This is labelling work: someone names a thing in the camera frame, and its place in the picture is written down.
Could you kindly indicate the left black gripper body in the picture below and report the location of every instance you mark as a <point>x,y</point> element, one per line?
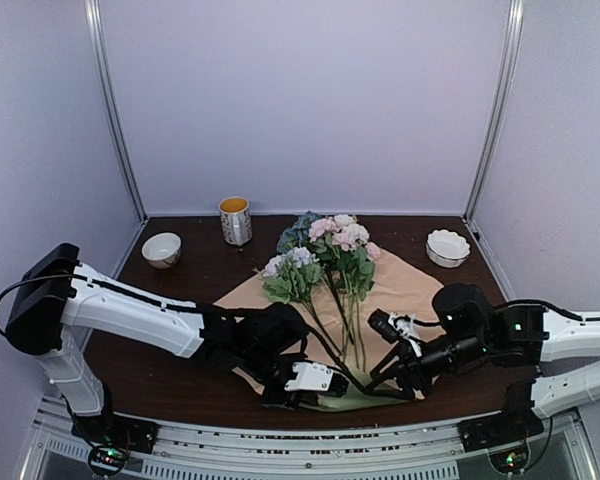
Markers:
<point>288,401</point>

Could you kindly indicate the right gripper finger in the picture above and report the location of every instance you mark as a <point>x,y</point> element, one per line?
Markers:
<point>391,357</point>
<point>383,391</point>

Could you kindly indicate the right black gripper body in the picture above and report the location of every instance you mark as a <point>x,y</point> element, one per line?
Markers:
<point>420,381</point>

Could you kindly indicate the green and peach wrapping paper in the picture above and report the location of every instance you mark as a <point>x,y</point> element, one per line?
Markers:
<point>398,287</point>

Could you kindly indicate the pink rose stem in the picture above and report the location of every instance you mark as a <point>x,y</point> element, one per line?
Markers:
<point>325,235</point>

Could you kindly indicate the lavender hydrangea stem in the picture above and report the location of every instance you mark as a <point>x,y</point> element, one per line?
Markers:
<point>290,278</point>

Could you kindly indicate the blue hydrangea stem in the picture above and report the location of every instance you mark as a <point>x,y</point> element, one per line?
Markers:
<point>298,236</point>

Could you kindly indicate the white rose stem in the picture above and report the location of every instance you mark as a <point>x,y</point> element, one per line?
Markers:
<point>364,275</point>

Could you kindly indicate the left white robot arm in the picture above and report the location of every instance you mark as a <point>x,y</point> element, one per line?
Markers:
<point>60,292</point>

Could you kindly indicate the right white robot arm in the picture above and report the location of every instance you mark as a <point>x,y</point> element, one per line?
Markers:
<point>518,333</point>

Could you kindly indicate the white scalloped bowl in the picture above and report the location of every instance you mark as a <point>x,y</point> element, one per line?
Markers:
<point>447,249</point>

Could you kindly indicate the patterned mug yellow inside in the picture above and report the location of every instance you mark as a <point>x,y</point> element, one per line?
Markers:
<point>235,220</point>

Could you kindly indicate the small white round bowl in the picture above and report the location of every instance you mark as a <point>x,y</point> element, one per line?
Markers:
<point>163,250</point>

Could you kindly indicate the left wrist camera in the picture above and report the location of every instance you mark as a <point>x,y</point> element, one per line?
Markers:
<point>317,378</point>

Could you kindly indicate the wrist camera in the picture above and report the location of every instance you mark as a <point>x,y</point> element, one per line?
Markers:
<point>393,328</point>
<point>317,378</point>

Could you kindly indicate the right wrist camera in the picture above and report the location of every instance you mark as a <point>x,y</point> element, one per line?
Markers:
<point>393,328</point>

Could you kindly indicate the front aluminium rail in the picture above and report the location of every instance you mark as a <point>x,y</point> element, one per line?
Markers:
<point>419,451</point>

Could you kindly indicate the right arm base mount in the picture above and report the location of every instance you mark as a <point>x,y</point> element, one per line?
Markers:
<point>504,437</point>

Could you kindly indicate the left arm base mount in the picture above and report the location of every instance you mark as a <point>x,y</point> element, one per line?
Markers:
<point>112,440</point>

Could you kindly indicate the right aluminium frame post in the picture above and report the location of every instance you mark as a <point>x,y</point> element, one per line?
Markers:
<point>508,63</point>

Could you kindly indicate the aluminium frame post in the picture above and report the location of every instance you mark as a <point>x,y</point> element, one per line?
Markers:
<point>98,42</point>
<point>508,63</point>

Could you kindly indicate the left aluminium frame post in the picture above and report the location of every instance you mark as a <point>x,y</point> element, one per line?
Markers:
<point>98,42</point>

